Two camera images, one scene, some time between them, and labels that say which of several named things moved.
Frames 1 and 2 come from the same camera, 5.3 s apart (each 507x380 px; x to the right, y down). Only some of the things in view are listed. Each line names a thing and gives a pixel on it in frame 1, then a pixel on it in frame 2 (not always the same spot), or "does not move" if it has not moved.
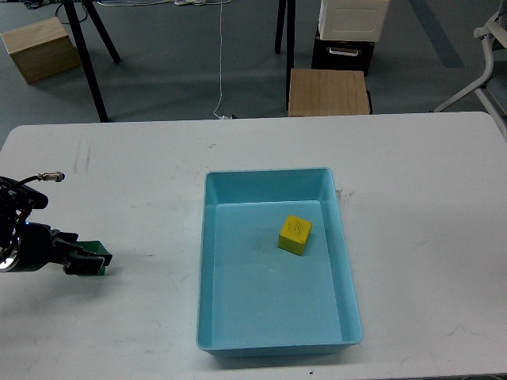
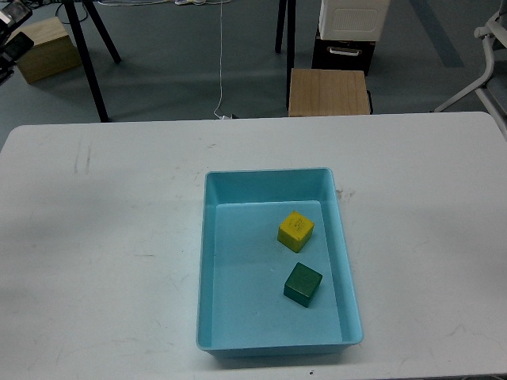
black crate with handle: x=341 y=55 does not move
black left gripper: x=36 y=246 -> x=16 y=47
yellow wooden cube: x=294 y=234 does not move
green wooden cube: x=97 y=247 -> x=303 y=284
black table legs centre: x=290 y=65 does not move
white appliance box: x=360 y=20 does not move
